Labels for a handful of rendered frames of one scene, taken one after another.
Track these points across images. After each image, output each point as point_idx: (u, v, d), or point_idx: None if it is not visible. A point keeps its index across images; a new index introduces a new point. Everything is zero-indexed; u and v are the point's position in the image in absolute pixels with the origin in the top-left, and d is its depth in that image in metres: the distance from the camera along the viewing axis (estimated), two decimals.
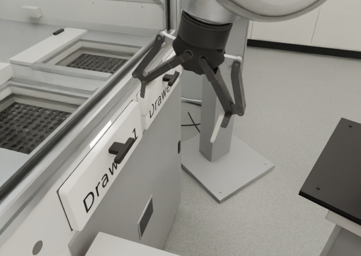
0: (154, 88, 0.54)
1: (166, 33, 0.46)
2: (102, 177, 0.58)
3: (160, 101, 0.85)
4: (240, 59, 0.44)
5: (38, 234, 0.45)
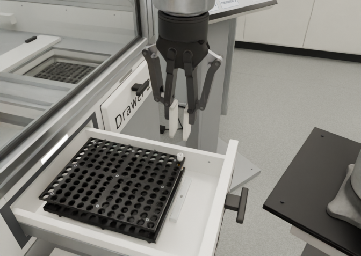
0: (177, 108, 0.55)
1: (149, 45, 0.48)
2: (218, 237, 0.50)
3: (130, 111, 0.84)
4: (222, 60, 0.45)
5: None
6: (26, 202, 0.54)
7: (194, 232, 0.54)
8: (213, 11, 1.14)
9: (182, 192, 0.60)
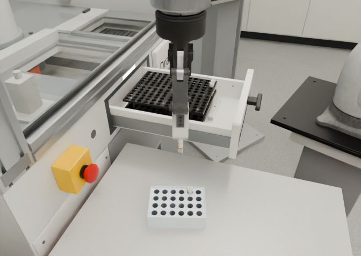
0: None
1: None
2: (243, 122, 0.76)
3: (168, 61, 1.10)
4: (178, 72, 0.42)
5: (94, 125, 0.71)
6: (112, 105, 0.81)
7: (225, 125, 0.80)
8: None
9: (215, 104, 0.86)
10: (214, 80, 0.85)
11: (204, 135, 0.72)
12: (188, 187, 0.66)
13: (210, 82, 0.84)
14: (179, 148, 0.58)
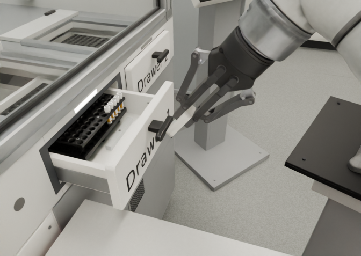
0: None
1: (200, 49, 0.46)
2: (142, 156, 0.56)
3: (150, 79, 0.86)
4: (254, 100, 0.47)
5: (20, 191, 0.46)
6: None
7: None
8: None
9: (121, 128, 0.66)
10: (118, 96, 0.65)
11: (80, 176, 0.52)
12: (105, 107, 0.61)
13: (112, 99, 0.64)
14: (113, 117, 0.64)
